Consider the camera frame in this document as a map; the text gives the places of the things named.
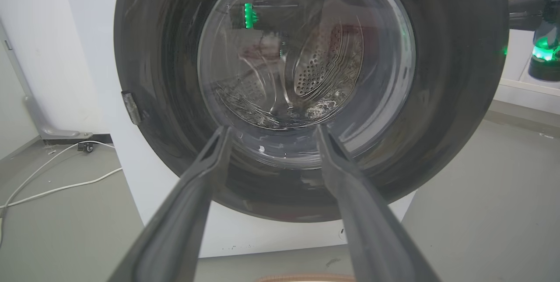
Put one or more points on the perforated steel washing drum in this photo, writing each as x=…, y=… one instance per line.
x=319, y=67

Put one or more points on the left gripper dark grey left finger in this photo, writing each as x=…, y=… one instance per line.
x=175, y=229

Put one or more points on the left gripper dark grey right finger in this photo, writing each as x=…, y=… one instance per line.
x=376, y=238

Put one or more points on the round dark washing machine door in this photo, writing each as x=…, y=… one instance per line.
x=450, y=98

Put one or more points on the grey metal stand leg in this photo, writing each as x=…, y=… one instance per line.
x=39, y=120

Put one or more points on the small black caster wheel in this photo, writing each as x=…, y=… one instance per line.
x=87, y=146

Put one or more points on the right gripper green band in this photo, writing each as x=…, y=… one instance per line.
x=547, y=65

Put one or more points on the white washing machine body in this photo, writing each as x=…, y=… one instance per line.
x=96, y=54

